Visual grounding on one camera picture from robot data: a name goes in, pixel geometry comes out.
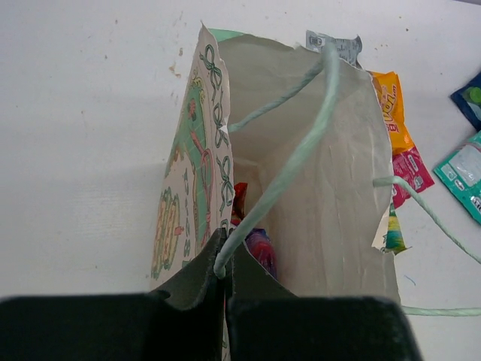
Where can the dark blue chips packet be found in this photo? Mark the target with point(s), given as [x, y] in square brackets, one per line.
[468, 99]

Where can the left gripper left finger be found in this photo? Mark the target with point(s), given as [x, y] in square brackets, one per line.
[180, 320]

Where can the green paper bag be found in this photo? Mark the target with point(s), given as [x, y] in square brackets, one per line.
[306, 132]

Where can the grey snack packet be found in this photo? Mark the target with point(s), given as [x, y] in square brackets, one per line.
[347, 49]

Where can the teal candy packet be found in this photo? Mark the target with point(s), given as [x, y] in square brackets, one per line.
[459, 172]

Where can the pink snack packet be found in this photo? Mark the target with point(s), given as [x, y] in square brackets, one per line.
[410, 166]

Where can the orange yellow snack packet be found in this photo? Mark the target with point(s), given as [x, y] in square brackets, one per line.
[390, 98]

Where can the purple snack packet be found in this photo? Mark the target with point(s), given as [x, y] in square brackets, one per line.
[260, 247]

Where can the green snack packet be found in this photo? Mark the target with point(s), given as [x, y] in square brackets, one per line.
[391, 238]

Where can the red snack packet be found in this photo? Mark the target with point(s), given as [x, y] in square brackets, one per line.
[237, 212]

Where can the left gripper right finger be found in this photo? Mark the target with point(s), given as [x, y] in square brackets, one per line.
[267, 322]

